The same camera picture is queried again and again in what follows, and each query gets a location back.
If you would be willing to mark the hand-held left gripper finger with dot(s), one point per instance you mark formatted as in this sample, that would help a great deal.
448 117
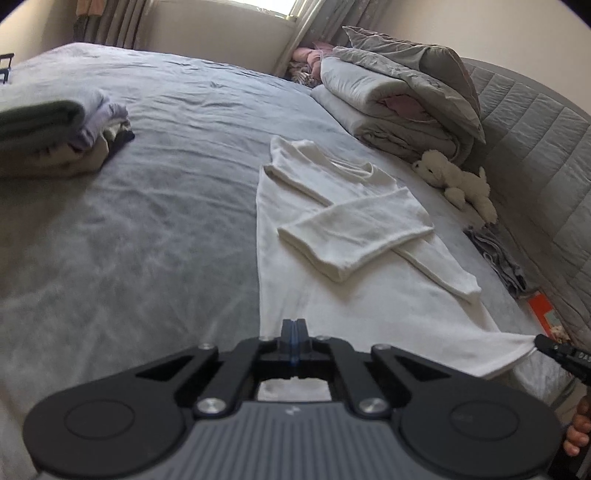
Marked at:
299 339
288 339

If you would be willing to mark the bed with grey sheet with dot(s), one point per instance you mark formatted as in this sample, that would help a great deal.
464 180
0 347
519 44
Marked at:
161 207

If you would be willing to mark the pink crumpled cloth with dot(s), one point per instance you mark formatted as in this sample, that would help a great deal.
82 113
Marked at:
311 60

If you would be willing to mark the crumpled grey garment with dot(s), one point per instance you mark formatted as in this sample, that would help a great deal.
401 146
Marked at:
496 258

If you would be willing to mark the person's right hand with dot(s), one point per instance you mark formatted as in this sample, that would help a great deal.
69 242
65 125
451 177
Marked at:
579 434

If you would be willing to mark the grey quilted headboard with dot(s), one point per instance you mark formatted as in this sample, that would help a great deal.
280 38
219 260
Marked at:
535 147

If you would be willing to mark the folded black garment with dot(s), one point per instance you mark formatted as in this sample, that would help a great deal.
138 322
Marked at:
121 142

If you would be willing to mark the bright window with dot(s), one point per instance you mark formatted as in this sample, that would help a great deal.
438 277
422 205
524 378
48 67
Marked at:
272 4

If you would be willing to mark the dark hanging garment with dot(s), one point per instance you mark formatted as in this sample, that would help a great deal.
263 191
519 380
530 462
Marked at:
85 28

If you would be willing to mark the grey star-print curtain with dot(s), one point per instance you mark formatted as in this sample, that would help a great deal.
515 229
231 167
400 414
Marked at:
332 23
124 23

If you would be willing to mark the hanging orange-pink jacket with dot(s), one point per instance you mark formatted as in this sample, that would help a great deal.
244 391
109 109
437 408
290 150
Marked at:
92 5

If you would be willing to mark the orange box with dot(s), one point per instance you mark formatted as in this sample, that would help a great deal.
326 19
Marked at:
547 316

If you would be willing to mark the white long-sleeve shirt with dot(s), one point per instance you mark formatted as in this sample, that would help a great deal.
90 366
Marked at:
351 221

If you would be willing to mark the white plush toy dog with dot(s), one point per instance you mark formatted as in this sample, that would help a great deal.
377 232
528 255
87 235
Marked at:
457 184

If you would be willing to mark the folded grey duvet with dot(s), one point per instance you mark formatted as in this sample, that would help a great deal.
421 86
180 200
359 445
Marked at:
369 110

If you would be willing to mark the folded lilac garment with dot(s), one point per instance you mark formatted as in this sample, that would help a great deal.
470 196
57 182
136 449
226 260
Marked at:
99 120

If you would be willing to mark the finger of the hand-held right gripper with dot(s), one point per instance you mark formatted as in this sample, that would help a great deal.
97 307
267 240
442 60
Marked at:
568 357

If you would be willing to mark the folded beige garment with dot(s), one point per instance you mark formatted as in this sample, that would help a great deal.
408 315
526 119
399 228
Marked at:
60 161

